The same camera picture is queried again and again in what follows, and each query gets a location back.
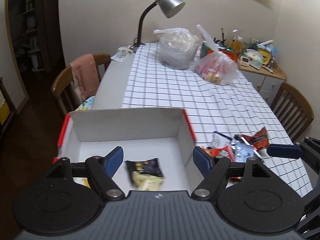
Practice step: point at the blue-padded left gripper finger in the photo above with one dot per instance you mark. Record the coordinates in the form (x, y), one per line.
(101, 171)

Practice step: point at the pink plastic bag of snacks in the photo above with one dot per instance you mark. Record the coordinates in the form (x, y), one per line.
(216, 67)

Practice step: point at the dark bookshelf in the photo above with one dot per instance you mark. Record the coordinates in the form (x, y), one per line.
(34, 29)

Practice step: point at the clear plastic bag with container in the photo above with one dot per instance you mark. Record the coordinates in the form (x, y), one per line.
(177, 47)

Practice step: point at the orange liquid bottle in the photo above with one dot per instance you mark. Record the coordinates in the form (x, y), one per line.
(236, 44)

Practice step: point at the red white cardboard box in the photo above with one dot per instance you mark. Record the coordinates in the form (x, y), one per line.
(143, 133)

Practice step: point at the yellow minion snack pack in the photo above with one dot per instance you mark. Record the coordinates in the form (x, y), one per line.
(84, 182)

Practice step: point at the wooden chair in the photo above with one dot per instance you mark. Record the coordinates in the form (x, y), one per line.
(63, 88)
(293, 110)

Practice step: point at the white blue snack packet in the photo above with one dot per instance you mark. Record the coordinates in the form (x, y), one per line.
(219, 140)

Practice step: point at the black white grid tablecloth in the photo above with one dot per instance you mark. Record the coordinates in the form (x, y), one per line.
(231, 109)

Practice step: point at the white kitchen timer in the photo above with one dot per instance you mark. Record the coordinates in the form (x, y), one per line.
(244, 61)

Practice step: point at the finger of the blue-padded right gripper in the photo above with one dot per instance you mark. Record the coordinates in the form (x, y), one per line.
(214, 171)

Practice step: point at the cream black snack packet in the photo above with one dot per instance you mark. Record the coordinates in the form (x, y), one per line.
(145, 175)

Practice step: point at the yellow box on cabinet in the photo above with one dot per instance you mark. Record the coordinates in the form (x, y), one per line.
(266, 56)

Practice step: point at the red chips snack bag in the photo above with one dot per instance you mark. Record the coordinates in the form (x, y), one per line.
(226, 151)

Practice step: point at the right wooden chair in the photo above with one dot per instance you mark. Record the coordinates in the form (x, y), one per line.
(293, 110)

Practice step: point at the light blue snack packet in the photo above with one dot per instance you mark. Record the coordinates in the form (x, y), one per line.
(242, 151)

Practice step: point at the left wooden chair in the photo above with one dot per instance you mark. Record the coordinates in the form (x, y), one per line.
(63, 88)

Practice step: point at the silver desk lamp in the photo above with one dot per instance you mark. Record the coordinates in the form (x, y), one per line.
(169, 8)

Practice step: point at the grey drawer cabinet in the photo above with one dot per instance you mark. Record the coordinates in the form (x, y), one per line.
(266, 83)

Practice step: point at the dark red snack bag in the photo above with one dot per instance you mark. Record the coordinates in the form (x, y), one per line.
(259, 140)

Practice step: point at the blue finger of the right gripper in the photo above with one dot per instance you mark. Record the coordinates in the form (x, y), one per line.
(284, 151)

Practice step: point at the pink towel on chair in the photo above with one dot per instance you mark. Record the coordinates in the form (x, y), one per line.
(85, 76)

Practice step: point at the floral cloth on chair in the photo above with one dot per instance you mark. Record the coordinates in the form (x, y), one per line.
(86, 105)

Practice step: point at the small packet near lamp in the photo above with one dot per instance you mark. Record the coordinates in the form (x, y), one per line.
(121, 54)

